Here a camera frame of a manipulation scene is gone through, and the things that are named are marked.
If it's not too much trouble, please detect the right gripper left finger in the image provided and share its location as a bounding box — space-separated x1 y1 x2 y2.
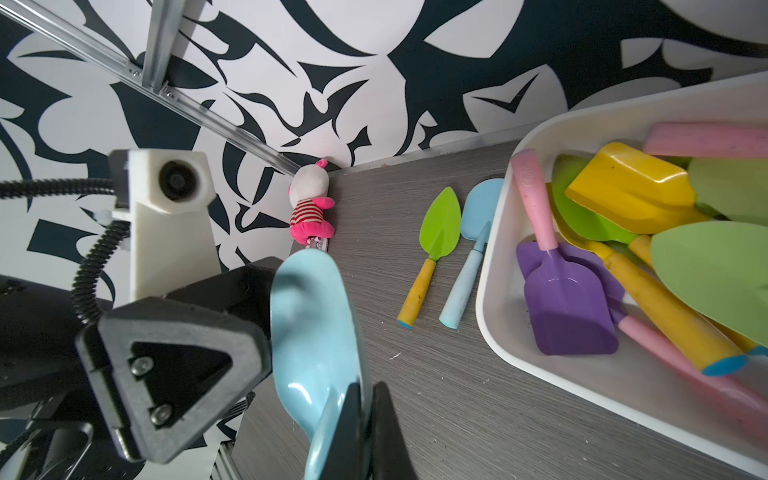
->
320 383 363 480

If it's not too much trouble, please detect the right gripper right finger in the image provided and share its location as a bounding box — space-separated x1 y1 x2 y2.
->
371 382 417 480

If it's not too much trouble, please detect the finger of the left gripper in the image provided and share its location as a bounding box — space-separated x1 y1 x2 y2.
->
75 297 272 464

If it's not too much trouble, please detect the light blue round shovel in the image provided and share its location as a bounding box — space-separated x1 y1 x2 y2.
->
270 249 373 479

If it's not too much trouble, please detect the green shovel yellow handle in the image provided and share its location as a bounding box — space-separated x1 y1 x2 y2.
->
397 187 462 329

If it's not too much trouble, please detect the light blue toy shovel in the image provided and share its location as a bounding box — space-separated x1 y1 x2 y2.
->
439 178 504 329

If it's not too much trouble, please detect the green shovel orange handle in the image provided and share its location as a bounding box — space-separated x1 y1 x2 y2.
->
651 221 767 346

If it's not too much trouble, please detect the white storage box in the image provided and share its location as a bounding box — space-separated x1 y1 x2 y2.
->
475 72 767 478

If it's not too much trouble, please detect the pink white plush doll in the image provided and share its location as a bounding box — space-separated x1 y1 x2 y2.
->
288 158 335 247

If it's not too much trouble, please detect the yellow toy scoop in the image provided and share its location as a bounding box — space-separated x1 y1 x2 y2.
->
565 142 710 235

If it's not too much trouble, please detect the black corrugated cable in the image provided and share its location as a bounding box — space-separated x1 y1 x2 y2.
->
0 177 131 328

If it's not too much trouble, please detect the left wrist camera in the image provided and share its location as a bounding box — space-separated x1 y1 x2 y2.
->
108 149 221 302

